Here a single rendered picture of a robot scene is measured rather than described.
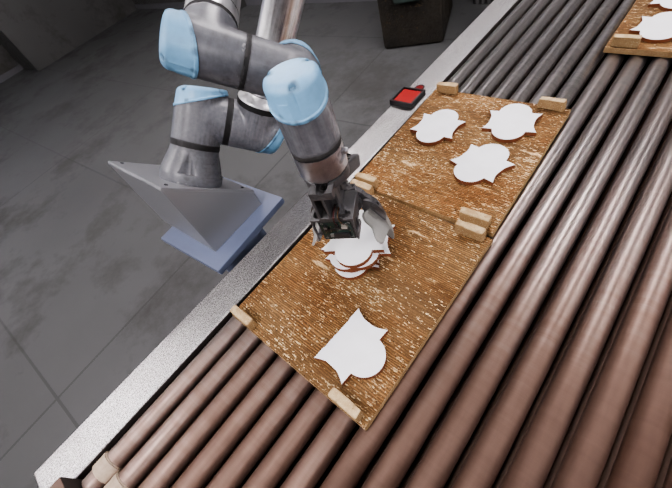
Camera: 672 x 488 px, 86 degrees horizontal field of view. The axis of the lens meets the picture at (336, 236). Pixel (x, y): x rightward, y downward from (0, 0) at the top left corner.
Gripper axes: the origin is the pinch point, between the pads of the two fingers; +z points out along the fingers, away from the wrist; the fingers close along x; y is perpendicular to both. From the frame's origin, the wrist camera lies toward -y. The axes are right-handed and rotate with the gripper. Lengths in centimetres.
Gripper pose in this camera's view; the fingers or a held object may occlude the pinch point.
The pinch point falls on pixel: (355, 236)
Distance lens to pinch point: 71.0
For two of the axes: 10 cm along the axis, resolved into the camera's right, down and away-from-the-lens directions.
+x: 9.5, -0.4, -3.0
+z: 2.6, 6.0, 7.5
